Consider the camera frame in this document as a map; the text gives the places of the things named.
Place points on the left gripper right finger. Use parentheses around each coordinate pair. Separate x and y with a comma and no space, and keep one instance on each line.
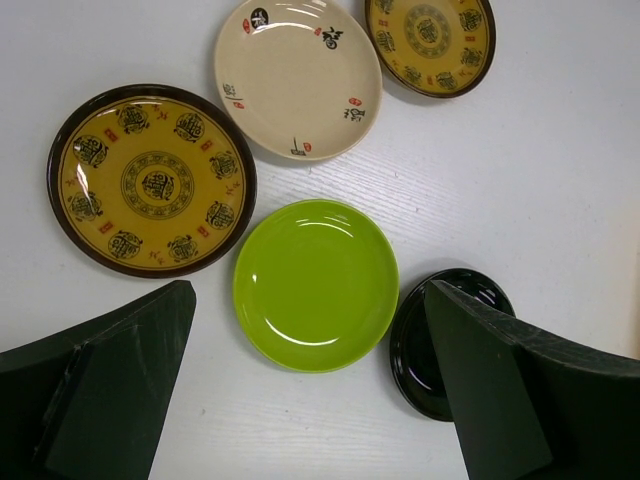
(529,404)

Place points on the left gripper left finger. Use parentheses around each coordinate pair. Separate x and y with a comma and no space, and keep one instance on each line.
(90,402)

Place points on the black plate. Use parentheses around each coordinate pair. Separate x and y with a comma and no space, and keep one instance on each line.
(412,356)

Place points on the green plate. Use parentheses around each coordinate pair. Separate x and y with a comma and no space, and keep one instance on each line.
(315,286)

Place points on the yellow patterned plate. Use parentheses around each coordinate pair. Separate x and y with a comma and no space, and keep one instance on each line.
(151,181)
(437,48)

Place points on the cream plate with calligraphy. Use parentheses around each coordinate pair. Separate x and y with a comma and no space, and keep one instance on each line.
(300,78)

